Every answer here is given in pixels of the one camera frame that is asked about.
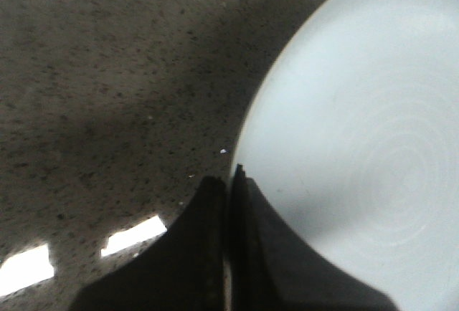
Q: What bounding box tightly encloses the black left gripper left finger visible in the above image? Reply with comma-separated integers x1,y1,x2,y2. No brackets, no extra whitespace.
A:
69,176,226,310

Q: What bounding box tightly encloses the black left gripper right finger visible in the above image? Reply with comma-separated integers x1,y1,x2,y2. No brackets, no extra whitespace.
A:
229,166,397,310

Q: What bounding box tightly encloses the light blue round plate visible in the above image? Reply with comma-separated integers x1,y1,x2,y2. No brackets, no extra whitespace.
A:
233,0,458,310

